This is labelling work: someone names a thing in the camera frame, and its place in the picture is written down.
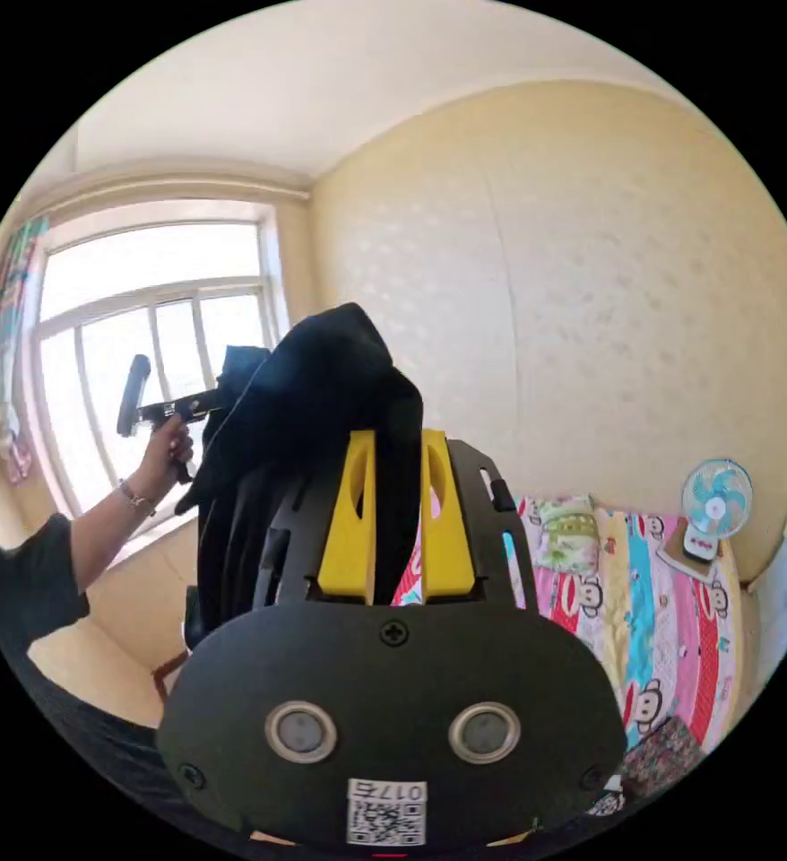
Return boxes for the black pants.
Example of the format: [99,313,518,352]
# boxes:
[175,301,426,648]

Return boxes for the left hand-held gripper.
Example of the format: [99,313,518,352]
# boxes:
[134,387,225,485]

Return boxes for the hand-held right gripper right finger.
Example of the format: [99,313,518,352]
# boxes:
[420,430,480,603]

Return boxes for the person's left forearm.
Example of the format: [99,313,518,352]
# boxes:
[69,478,160,595]

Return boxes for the colourful striped curtain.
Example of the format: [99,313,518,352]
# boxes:
[0,214,52,487]

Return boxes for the bed with cartoon printed sheet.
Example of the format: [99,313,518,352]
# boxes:
[390,493,752,765]

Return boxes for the small blue and white fan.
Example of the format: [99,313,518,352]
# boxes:
[679,458,755,565]

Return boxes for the person's left hand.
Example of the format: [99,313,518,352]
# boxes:
[136,413,197,503]

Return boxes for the dark floral cushion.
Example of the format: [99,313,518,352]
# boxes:
[620,715,706,803]

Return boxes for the person's body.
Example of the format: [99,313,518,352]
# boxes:
[0,513,254,857]

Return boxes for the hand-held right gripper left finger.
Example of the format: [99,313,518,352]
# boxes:
[317,430,376,604]

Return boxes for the window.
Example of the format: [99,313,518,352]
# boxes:
[22,200,290,539]

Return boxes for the green floral pillow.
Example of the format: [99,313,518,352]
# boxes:
[532,496,601,574]

